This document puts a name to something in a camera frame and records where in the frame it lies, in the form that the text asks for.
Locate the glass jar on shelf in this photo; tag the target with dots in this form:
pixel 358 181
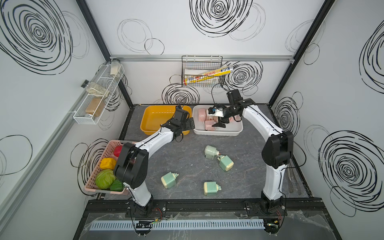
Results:
pixel 115 67

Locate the yellow toothpaste box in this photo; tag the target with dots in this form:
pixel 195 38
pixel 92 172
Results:
pixel 208 75

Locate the white plastic tray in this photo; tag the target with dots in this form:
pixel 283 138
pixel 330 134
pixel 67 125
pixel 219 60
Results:
pixel 232 129

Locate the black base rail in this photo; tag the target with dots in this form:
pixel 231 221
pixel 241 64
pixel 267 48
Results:
pixel 166 208

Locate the yellow toy pepper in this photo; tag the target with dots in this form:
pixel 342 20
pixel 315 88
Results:
pixel 108 164

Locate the metal tongs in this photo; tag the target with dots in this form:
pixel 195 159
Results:
pixel 293 183

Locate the clear bottle on shelf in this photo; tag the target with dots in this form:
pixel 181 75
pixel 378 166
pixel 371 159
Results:
pixel 95 89

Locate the green toy cabbage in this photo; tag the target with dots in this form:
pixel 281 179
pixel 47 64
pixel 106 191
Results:
pixel 104 179

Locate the black wire wall basket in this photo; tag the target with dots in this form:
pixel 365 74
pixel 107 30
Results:
pixel 194 68

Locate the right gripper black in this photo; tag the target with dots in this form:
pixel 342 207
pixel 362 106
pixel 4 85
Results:
pixel 220 121

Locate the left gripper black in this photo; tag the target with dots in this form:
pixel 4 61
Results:
pixel 188 126

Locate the red toy fruit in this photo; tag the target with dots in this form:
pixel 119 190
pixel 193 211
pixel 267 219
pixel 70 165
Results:
pixel 117 151

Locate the white slotted cable duct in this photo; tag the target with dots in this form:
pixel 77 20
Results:
pixel 129 225

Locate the pink plastic basket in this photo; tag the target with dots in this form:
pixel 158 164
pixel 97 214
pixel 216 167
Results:
pixel 104 150

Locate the white wire wall shelf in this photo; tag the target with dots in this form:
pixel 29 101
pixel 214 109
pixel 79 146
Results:
pixel 112 102

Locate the yellow plastic tray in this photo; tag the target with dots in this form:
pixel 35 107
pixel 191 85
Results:
pixel 157 115

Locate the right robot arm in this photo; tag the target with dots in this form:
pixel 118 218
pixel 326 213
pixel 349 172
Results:
pixel 278 149

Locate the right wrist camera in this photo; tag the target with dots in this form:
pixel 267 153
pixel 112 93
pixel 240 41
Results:
pixel 217 112

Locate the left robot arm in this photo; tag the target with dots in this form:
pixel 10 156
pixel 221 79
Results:
pixel 132 165

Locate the green sharpener round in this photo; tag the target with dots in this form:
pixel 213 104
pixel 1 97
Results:
pixel 211 152

